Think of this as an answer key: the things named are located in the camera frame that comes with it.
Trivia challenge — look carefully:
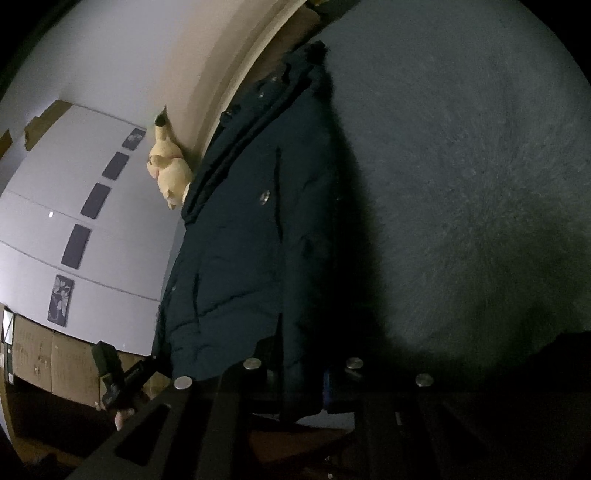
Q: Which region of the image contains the dark patterned wardrobe panel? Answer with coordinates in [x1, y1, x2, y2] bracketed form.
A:
[47, 274, 75, 326]

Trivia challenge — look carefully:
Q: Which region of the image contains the white wardrobe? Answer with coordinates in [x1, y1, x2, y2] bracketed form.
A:
[0, 99, 185, 358]

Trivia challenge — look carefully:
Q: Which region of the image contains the beige padded headboard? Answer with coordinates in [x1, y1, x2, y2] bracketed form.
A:
[164, 0, 324, 167]

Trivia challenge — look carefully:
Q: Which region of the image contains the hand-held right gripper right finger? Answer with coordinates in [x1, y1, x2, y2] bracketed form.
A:
[323, 356, 509, 480]

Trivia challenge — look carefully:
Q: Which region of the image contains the large brown cardboard box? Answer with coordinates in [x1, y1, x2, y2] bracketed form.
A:
[9, 314, 54, 393]
[51, 330, 105, 409]

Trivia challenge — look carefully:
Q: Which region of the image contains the flat brown cardboard sheet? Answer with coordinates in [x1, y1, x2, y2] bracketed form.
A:
[23, 100, 72, 152]

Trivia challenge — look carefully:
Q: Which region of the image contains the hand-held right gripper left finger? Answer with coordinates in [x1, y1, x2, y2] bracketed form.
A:
[65, 357, 266, 480]

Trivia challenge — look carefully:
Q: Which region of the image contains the dark navy padded jacket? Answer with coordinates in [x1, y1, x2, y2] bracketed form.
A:
[151, 41, 384, 423]

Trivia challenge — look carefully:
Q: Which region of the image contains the yellow plush toy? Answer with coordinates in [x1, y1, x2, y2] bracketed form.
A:
[147, 107, 194, 210]

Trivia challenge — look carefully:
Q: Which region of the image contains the person's left hand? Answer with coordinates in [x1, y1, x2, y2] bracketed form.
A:
[114, 407, 137, 432]

